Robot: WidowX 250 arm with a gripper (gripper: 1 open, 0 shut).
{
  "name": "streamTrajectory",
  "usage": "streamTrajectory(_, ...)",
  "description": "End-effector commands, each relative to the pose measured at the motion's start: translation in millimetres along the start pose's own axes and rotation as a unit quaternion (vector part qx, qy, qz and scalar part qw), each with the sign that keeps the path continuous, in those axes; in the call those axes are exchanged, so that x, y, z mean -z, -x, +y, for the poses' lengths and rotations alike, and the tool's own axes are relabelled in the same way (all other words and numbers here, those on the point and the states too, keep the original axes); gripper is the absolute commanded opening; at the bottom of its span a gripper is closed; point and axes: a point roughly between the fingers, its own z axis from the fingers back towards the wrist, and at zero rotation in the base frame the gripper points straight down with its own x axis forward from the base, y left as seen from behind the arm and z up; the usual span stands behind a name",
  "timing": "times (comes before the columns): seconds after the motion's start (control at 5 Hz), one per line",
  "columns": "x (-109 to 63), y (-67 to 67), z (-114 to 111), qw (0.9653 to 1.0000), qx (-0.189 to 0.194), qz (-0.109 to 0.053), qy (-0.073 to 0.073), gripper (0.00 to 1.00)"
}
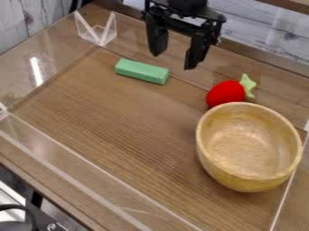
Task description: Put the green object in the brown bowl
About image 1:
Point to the clear acrylic tray wall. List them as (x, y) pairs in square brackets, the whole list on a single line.
[(103, 202)]

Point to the black table leg bracket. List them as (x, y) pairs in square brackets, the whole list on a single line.
[(49, 217)]

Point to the green rectangular block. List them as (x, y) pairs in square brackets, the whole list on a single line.
[(141, 71)]

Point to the red plush strawberry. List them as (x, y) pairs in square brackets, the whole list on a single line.
[(230, 91)]

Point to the light wooden bowl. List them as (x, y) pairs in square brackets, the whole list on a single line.
[(247, 146)]

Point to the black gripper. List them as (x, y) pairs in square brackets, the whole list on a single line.
[(188, 17)]

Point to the clear acrylic corner bracket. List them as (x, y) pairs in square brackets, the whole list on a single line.
[(99, 35)]

